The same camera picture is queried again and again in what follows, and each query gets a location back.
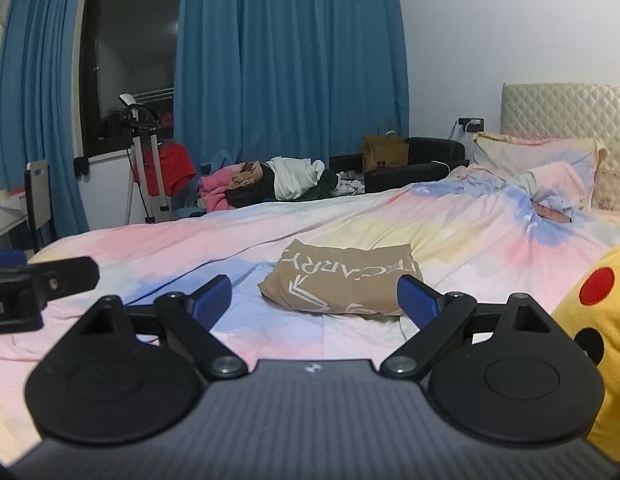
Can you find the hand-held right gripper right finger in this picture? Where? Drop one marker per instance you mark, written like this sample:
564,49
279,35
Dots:
414,300

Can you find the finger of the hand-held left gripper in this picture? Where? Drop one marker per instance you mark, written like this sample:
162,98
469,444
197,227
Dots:
70,275
7,258

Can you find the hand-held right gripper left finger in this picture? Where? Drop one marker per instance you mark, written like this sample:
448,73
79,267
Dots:
212,300

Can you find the tan printed shirt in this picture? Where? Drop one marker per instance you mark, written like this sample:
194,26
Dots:
340,280

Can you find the white vanity desk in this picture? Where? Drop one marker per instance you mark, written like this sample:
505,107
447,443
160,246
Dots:
5,220

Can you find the pastel tie-dye duvet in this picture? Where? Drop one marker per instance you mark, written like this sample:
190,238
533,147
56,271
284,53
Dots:
190,240

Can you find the black chair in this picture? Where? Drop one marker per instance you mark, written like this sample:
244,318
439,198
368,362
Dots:
37,200

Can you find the black garment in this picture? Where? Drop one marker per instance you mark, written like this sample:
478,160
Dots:
245,196

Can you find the pink cloth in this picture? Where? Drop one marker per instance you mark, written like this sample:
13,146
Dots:
215,190

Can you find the brown crumpled cloth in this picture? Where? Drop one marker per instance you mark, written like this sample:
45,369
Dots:
247,175

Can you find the patterned white cloth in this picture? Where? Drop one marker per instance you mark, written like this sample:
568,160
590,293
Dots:
350,186

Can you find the red garment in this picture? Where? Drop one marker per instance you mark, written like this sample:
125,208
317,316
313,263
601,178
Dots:
177,165

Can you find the white garment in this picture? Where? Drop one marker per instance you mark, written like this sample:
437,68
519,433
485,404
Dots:
295,177

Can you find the brown paper bag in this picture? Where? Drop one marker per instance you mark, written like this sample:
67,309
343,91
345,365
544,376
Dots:
384,155

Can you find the black sofa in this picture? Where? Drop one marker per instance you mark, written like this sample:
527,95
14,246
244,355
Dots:
434,150

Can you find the silver garment steamer stand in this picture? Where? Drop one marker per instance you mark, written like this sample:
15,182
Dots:
137,115

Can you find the blue curtain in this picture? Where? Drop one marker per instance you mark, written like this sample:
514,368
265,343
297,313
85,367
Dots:
40,85
290,60

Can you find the pastel tie-dye pillow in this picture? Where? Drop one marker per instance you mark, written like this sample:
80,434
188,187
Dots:
539,155

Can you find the yellow plush toy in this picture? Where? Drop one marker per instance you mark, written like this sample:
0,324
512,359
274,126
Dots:
609,320

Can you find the beige patterned pillow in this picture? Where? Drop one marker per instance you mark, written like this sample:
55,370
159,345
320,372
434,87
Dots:
614,190

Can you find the quilted beige headboard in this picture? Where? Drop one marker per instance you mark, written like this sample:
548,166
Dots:
564,110

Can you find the dark framed window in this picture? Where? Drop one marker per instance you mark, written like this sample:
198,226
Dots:
130,35

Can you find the small black bracket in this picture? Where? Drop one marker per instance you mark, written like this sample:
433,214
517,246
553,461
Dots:
81,166

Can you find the black wall socket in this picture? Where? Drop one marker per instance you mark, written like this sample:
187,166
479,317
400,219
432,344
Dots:
470,124

